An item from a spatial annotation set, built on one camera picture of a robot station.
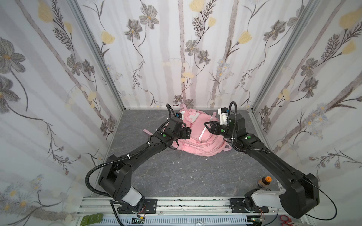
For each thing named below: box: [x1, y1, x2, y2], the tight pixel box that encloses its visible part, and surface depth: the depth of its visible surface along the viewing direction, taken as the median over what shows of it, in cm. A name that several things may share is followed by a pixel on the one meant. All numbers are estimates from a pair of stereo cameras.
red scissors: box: [279, 214, 294, 226], surface depth 71 cm
